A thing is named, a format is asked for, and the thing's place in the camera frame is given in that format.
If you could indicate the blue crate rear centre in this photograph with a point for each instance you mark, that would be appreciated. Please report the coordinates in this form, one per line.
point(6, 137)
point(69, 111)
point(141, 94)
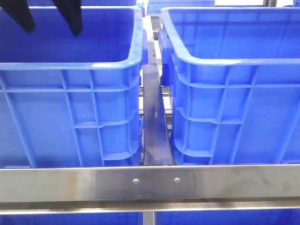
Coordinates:
point(154, 6)

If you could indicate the blue plastic crate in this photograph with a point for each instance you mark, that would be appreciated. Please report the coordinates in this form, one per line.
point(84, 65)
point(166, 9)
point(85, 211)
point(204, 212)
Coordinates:
point(72, 101)
point(234, 76)

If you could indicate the blue crate lower left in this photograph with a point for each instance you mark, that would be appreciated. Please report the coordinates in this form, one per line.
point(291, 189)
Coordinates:
point(121, 218)

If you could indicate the blue crate rear left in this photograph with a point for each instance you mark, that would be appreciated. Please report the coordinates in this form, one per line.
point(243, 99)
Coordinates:
point(117, 3)

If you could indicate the steel centre divider rail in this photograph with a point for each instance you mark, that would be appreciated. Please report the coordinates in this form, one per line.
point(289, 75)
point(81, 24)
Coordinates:
point(157, 149)

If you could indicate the blue crate lower right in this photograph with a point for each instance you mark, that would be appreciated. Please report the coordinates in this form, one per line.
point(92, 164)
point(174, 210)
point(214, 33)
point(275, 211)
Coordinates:
point(230, 217)

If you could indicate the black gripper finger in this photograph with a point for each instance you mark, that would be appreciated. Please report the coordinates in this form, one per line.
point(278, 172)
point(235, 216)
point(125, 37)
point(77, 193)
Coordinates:
point(71, 12)
point(20, 12)

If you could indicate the blue plastic crate left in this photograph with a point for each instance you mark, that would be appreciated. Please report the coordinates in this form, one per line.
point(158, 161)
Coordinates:
point(72, 101)

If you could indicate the stainless steel front rail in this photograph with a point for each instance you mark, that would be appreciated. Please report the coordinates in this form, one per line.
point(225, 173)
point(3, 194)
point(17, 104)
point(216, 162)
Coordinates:
point(149, 188)

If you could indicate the blue plastic crate right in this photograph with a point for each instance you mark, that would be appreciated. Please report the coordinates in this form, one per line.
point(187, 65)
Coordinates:
point(234, 76)

